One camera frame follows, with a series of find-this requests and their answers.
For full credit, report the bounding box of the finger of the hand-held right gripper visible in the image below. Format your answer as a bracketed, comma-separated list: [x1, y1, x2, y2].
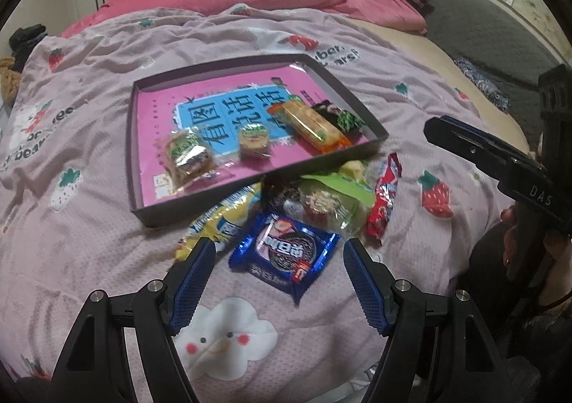
[424, 117, 543, 183]
[440, 116, 548, 171]

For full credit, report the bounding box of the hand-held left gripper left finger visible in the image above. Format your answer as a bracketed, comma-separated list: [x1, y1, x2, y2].
[53, 237, 217, 403]

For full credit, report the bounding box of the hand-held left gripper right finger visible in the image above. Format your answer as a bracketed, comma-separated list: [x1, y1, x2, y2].
[343, 238, 510, 403]

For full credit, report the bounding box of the long yellow snack packet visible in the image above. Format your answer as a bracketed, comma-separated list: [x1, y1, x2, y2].
[174, 182, 264, 262]

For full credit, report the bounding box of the blue cookie packet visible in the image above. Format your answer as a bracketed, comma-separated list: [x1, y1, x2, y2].
[229, 212, 342, 306]

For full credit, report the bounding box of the clear pastry packet green flap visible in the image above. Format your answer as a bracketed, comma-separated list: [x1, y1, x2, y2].
[299, 171, 376, 238]

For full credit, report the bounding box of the red candy packet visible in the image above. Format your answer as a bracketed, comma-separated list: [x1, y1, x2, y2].
[366, 153, 403, 247]

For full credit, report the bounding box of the small yellow snack packet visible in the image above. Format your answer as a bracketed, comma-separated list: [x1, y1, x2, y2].
[337, 159, 369, 180]

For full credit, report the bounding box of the dark chocolate roll cake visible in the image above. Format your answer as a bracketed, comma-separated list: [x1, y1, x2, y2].
[261, 177, 305, 218]

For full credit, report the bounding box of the large clear-wrapped pastry green label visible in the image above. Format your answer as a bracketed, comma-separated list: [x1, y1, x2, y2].
[154, 128, 233, 198]

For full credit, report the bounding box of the dark green snack packet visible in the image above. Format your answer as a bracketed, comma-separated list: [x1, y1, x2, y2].
[311, 103, 364, 141]

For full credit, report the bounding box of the dark shallow cardboard box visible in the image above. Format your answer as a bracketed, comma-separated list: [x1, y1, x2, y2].
[127, 53, 389, 229]

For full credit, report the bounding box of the small round pastry green label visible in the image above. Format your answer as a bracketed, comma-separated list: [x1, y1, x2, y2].
[237, 125, 272, 160]

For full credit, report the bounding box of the orange-ended cracker packet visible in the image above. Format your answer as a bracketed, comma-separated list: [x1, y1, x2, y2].
[267, 100, 351, 154]

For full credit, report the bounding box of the person's right hand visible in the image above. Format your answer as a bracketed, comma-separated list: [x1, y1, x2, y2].
[501, 205, 572, 301]

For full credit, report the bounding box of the blue patterned cloth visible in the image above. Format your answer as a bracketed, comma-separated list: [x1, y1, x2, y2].
[453, 57, 510, 113]

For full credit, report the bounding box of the beige bed sheet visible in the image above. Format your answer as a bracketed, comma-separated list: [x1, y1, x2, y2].
[357, 19, 532, 154]

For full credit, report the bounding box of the lilac strawberry printed blanket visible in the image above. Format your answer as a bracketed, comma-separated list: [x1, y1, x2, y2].
[0, 1, 532, 386]

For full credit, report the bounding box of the pink book with blue label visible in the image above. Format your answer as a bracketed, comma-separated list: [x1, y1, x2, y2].
[136, 68, 371, 207]

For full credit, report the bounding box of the brown knitted cloth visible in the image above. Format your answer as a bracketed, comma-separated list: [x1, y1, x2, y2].
[0, 57, 23, 100]

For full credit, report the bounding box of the dark clothes pile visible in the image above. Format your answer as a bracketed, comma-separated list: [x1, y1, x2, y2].
[10, 26, 48, 69]

